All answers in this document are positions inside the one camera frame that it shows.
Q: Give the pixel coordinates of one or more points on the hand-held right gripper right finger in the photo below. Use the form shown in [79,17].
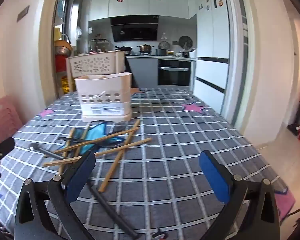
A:
[212,177]

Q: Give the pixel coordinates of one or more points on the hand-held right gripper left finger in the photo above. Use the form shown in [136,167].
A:
[80,177]

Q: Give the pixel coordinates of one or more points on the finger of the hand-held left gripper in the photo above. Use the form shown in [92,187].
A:
[3,145]

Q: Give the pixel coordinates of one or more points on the cream plastic utensil holder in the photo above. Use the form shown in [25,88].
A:
[110,87]

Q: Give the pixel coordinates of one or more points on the pink plastic stool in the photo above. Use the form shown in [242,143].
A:
[3,120]

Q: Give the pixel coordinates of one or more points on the gold foil bag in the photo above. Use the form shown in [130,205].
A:
[65,83]

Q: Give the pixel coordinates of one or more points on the red bucket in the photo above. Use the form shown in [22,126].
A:
[60,63]

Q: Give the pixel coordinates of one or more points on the black built-in oven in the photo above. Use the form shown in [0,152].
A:
[173,76]

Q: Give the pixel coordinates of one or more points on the large metal bowl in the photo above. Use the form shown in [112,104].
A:
[62,48]

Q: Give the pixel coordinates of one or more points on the beige perforated plastic rack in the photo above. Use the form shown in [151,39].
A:
[95,65]

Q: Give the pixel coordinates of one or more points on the black bag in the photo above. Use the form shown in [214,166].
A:
[127,66]

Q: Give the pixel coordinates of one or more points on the grey kitchen counter cabinet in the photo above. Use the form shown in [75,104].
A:
[145,72]

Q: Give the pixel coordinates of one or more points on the yellow plastic container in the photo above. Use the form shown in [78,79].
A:
[57,33]

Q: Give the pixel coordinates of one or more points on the white rice cooker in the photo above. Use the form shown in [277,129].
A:
[193,53]

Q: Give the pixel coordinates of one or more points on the countertop spice rack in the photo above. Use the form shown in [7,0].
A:
[100,45]

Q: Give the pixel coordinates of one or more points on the white refrigerator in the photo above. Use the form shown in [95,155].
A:
[212,42]

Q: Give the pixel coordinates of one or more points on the dark grey pot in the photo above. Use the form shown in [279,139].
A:
[162,51]

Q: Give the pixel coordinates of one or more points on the hanging plastic bag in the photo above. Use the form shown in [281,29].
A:
[78,31]

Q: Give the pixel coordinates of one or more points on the black wok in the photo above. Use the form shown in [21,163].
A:
[123,48]

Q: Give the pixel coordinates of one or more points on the round dark steamer rack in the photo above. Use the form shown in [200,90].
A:
[185,42]

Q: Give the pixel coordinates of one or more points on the round metal strainer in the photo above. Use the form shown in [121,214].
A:
[162,44]

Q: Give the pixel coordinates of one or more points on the bronze cooking pot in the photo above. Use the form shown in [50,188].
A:
[145,47]

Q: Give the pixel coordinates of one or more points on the black range hood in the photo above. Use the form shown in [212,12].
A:
[135,30]

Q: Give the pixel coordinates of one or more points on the white upper kitchen cabinets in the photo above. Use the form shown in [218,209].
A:
[130,5]

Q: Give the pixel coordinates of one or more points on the grey wall switch plate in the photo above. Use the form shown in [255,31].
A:
[23,13]

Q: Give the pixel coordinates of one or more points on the white wall hook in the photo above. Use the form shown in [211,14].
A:
[163,35]

